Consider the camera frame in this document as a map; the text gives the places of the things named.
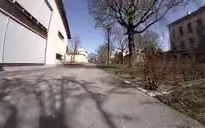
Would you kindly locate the grey asphalt path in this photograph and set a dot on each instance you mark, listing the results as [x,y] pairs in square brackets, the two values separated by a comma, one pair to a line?
[90,100]

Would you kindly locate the grey-brown multistorey building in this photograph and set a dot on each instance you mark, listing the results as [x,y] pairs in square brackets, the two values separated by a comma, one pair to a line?
[190,33]

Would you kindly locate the pale kerb stones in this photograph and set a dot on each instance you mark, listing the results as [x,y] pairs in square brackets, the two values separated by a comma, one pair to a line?
[141,89]

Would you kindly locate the grass ground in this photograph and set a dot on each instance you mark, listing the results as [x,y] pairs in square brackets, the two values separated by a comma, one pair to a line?
[196,100]

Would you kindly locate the white building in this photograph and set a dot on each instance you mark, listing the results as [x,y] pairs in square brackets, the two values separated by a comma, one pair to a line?
[23,43]

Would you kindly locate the bare bush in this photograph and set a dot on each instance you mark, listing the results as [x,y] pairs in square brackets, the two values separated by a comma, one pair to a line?
[153,73]

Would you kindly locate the thin dark pole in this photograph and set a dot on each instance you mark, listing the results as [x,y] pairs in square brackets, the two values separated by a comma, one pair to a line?
[108,46]

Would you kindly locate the yellow building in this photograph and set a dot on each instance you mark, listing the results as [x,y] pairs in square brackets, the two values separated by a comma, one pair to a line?
[77,58]

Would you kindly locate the large bare tree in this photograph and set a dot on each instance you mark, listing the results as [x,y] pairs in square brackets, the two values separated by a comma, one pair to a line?
[131,40]

